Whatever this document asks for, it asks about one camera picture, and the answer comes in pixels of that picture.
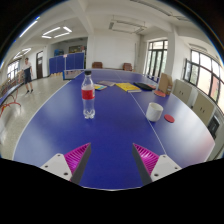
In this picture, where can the blue partition screens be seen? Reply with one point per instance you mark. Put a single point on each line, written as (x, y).
(66, 62)

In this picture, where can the flat round red coaster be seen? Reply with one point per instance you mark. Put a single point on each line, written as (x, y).
(169, 118)

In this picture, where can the wide dark-framed window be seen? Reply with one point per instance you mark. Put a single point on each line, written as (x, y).
(205, 73)

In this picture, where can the black bin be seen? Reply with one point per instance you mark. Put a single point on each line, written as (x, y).
(213, 126)

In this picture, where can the dark door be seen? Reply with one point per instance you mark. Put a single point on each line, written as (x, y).
(39, 65)

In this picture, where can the person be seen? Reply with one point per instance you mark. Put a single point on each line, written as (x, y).
(28, 75)

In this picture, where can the black paddle case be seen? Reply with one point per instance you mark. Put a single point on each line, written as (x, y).
(143, 86)

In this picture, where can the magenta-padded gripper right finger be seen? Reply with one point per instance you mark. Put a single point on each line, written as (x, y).
(165, 166)

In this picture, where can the white mug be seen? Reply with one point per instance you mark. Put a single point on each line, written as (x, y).
(154, 112)

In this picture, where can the grey-brown booklet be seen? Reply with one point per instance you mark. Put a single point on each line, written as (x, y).
(106, 83)

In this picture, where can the brown cardboard box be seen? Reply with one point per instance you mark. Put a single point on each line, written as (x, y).
(165, 83)

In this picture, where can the white cabinet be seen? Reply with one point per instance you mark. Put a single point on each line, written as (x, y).
(203, 105)
(182, 91)

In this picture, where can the tall dark-framed window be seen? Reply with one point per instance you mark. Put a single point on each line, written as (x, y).
(156, 58)

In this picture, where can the clear red-labelled drink bottle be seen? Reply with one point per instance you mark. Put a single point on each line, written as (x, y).
(88, 100)

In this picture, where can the ceiling lights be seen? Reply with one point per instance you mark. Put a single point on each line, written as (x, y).
(56, 32)

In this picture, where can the brown armchair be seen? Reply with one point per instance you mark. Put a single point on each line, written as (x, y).
(127, 66)
(97, 65)

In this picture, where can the low bookshelf unit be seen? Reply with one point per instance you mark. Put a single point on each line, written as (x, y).
(13, 81)

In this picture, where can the small yellow and blue book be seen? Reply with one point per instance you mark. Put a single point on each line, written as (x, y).
(100, 87)

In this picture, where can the ceiling air conditioner unit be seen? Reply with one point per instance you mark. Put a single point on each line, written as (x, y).
(126, 26)

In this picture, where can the red table tennis paddle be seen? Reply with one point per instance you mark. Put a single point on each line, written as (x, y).
(160, 93)

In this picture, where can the blue table with red legs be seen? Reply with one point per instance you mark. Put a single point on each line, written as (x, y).
(8, 95)

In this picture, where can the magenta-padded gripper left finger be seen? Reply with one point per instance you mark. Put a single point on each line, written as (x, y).
(55, 166)

